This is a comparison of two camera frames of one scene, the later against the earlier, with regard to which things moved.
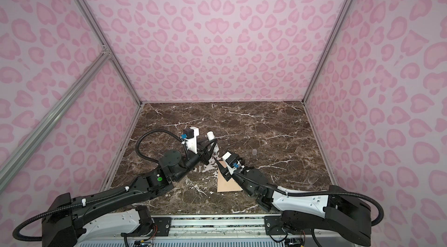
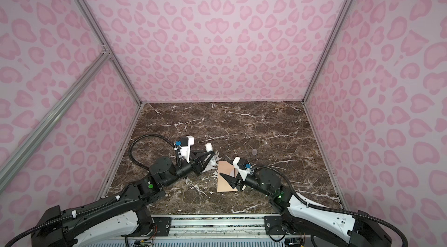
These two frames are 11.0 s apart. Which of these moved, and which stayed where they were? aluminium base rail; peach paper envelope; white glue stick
Moved: white glue stick
Stayed: peach paper envelope; aluminium base rail
